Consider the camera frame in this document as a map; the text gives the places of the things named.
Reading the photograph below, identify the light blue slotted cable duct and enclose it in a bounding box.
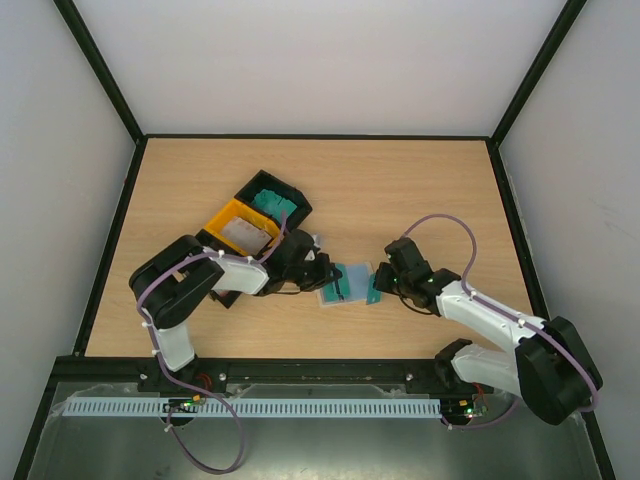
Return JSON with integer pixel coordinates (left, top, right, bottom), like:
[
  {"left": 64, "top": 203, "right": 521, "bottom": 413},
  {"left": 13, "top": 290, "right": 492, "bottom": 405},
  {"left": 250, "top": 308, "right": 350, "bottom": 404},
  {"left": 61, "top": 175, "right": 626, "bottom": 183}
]
[{"left": 62, "top": 397, "right": 441, "bottom": 419}]

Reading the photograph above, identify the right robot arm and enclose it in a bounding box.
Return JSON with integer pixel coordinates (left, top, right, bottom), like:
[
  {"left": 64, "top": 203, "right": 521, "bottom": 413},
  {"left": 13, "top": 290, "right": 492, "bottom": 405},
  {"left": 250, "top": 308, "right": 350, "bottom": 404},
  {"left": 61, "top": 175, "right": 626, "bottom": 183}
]
[{"left": 374, "top": 237, "right": 603, "bottom": 425}]

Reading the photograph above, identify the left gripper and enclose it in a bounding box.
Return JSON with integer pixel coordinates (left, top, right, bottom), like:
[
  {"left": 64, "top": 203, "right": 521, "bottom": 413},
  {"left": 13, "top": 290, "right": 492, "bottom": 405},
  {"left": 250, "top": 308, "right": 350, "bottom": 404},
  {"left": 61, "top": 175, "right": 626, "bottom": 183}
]
[{"left": 286, "top": 253, "right": 343, "bottom": 292}]

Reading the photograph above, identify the white card stack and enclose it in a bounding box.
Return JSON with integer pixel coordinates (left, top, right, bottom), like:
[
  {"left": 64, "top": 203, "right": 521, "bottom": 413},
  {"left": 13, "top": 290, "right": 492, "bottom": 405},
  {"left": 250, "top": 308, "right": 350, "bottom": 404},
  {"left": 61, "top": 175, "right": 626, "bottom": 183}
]
[{"left": 221, "top": 217, "right": 272, "bottom": 256}]

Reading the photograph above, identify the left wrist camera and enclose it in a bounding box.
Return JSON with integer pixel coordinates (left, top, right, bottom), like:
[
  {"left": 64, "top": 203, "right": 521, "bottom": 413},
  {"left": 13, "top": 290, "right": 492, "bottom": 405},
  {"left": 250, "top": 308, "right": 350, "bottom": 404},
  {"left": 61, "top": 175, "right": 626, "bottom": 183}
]
[{"left": 305, "top": 234, "right": 322, "bottom": 261}]

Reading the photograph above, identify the black bin with teal cards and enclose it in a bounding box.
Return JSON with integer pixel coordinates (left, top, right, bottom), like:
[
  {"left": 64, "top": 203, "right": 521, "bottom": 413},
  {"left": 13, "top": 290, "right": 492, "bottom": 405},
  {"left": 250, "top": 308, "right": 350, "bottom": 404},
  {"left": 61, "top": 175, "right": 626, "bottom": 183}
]
[{"left": 234, "top": 170, "right": 313, "bottom": 230}]

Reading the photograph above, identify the teal credit card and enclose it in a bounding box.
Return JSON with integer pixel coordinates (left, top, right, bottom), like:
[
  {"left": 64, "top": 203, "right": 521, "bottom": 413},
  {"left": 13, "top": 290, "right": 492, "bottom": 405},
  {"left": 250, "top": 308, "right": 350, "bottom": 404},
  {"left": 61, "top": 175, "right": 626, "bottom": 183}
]
[
  {"left": 366, "top": 274, "right": 382, "bottom": 305},
  {"left": 321, "top": 277, "right": 351, "bottom": 305}
]

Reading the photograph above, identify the black aluminium frame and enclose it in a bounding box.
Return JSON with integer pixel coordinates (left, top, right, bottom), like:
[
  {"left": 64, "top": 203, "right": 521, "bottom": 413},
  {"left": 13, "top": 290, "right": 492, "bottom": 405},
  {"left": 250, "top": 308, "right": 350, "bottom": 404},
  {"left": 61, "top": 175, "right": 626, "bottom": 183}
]
[{"left": 12, "top": 0, "right": 619, "bottom": 480}]

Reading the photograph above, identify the beige card holder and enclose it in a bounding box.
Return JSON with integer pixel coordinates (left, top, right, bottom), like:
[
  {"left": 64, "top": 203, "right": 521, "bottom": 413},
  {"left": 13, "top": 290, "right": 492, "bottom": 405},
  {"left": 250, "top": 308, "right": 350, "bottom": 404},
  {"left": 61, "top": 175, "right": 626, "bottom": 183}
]
[{"left": 318, "top": 262, "right": 379, "bottom": 307}]

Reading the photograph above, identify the black bin with red cards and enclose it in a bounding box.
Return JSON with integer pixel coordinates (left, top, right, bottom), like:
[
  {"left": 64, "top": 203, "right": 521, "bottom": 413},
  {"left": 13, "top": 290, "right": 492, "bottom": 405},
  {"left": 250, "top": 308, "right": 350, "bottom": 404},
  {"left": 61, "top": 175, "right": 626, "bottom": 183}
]
[{"left": 195, "top": 229, "right": 241, "bottom": 309}]

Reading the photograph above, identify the teal card stack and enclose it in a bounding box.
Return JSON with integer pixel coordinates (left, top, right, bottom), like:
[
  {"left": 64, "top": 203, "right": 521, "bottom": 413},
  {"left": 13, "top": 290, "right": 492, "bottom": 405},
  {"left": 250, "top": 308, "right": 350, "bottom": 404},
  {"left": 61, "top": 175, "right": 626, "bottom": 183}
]
[{"left": 251, "top": 189, "right": 297, "bottom": 220}]

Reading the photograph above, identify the yellow card bin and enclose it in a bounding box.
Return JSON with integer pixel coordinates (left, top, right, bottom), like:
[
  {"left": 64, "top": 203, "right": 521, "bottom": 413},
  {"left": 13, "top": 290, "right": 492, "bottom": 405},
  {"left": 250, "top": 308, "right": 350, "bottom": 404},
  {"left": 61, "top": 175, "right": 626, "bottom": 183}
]
[{"left": 204, "top": 199, "right": 280, "bottom": 257}]

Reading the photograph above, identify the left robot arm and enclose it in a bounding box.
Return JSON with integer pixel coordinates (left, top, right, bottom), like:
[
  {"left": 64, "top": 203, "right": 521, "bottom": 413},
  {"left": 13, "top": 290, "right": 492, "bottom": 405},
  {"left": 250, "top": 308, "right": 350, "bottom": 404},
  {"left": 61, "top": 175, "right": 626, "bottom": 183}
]
[{"left": 129, "top": 229, "right": 342, "bottom": 372}]

